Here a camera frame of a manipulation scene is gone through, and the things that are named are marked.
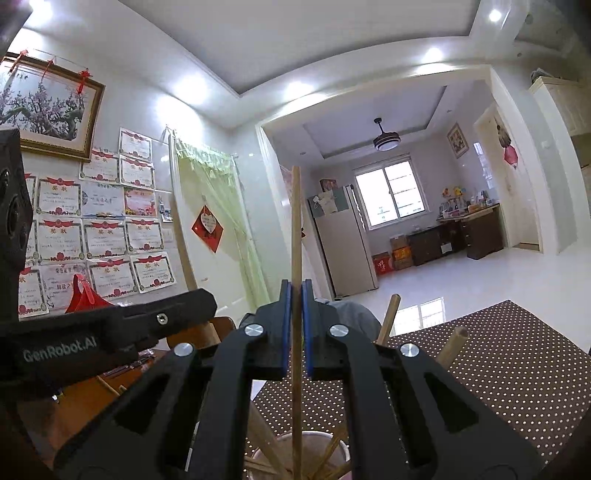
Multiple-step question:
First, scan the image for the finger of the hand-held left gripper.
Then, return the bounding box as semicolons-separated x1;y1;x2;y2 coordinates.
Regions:
115;288;219;352

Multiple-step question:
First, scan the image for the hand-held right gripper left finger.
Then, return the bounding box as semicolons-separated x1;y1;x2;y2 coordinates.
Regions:
53;279;294;480

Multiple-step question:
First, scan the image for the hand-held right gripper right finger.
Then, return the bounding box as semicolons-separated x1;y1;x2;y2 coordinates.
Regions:
302;279;546;480

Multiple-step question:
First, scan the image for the bundle of wooden chopsticks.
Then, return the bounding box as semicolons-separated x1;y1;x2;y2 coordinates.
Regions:
242;294;468;480

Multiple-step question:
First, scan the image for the single wooden chopstick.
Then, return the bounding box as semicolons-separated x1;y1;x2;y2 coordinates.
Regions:
291;166;304;480

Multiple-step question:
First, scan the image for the pink cup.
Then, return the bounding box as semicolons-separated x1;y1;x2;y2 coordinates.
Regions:
244;431;352;480

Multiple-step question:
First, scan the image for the wooden chair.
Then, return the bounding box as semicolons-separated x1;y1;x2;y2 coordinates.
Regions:
166;316;238;352

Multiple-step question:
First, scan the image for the grey jacket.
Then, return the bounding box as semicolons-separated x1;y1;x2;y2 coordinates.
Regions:
318;298;382;344

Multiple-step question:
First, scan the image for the red felt bag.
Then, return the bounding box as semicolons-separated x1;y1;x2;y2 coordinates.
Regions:
65;274;116;315

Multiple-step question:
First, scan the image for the red diamond door ornament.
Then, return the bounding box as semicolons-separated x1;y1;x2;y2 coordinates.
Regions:
191;204;225;254

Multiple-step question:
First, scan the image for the refrigerator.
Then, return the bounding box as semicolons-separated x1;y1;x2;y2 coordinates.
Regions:
307;185;380;297

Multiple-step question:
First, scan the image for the group of award certificates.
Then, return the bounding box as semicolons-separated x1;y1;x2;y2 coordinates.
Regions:
18;127;178;317

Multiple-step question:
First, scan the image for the green curtain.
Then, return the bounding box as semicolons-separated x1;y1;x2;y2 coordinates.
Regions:
173;136;271;319

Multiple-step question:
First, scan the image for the stack of cardboard boxes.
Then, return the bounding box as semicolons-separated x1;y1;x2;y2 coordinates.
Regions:
390;235;414;271

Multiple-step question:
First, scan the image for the dark low cabinet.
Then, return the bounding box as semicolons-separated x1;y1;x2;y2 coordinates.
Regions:
407;226;444;266

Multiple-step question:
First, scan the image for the window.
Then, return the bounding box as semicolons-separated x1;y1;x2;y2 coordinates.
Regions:
355;159;428;228

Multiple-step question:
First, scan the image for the brown polka dot table mat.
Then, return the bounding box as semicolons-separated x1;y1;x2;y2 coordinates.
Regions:
247;300;591;467

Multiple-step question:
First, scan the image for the dark wooden desk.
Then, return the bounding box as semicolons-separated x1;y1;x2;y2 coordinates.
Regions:
436;203;505;259

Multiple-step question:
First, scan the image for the group of small desk items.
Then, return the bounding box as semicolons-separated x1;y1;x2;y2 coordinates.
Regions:
438;185;500;219

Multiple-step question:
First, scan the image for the ceiling fan lamp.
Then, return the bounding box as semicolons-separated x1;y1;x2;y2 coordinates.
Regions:
372;117;402;151

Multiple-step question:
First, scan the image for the framed flower picture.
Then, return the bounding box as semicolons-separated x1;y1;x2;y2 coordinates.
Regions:
446;122;469;159

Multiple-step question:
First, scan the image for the framed blossom picture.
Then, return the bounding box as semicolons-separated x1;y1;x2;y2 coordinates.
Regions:
0;55;107;162

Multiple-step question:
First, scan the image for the white door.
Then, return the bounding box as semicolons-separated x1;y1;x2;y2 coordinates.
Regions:
475;104;541;252

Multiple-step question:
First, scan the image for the hanging fan door ornament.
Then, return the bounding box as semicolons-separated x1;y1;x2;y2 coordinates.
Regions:
494;115;520;169

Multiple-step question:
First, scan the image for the white wall cabinet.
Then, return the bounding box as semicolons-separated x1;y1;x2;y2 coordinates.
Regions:
529;76;591;137

